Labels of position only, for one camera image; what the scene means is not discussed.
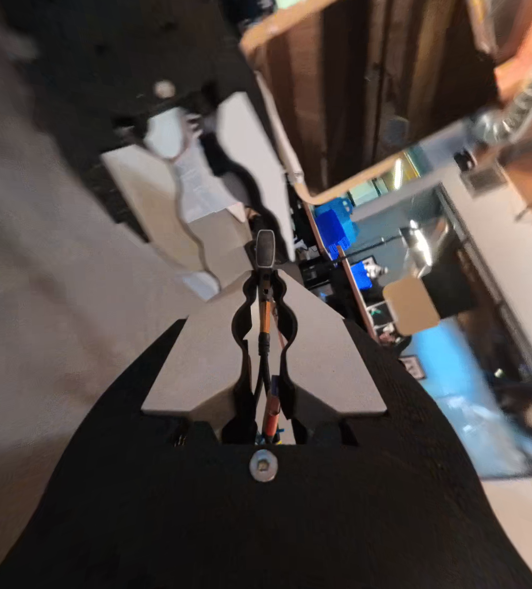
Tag black usb-c cable blue tie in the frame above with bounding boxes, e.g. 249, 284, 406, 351
252, 269, 286, 445

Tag wooden desk black legs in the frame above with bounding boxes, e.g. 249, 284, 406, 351
307, 202, 386, 343

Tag large blue plastic bin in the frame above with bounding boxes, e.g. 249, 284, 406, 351
314, 198, 356, 258

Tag small blue plastic bin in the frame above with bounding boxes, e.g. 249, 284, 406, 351
351, 260, 377, 291

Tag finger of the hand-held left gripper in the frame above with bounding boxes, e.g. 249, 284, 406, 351
101, 144, 223, 302
201, 91, 295, 264

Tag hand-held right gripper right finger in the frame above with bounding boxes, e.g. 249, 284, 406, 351
273, 270, 388, 446

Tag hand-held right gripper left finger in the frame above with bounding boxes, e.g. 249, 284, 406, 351
141, 271, 259, 445

